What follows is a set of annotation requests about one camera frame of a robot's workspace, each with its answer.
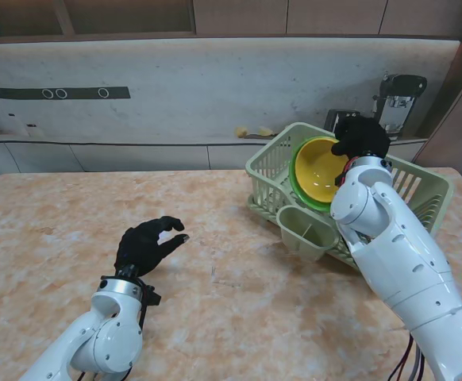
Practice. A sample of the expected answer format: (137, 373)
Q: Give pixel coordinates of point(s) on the white counter cabinet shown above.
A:
(135, 156)

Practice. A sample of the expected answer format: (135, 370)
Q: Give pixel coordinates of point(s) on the black toaster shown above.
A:
(332, 117)

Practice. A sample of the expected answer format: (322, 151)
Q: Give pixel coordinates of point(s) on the light green plastic dish rack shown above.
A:
(290, 234)

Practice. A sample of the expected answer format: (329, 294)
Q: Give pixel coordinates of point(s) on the small white box black mark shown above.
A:
(13, 123)
(32, 131)

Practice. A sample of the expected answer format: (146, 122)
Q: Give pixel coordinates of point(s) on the small yellow food piece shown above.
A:
(265, 130)
(241, 131)

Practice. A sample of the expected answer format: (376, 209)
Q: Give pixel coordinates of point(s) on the black silver coffee machine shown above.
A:
(397, 103)

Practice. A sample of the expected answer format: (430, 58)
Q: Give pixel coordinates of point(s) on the dark flat serving board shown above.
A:
(260, 136)

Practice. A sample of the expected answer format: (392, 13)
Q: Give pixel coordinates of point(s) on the wooden wall cabinet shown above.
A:
(239, 16)

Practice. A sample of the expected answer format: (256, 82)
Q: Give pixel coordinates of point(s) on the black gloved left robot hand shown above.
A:
(139, 248)

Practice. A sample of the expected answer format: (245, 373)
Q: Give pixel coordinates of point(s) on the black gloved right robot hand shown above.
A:
(364, 137)

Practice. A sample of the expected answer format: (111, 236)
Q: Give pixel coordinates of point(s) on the yellow plastic bowl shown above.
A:
(316, 174)

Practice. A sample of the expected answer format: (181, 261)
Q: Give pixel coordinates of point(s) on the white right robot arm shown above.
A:
(397, 254)

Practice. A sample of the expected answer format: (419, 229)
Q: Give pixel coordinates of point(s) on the black wall socket rail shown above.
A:
(24, 93)

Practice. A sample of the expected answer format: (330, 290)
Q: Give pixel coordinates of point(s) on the brown wooden side panel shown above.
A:
(453, 119)

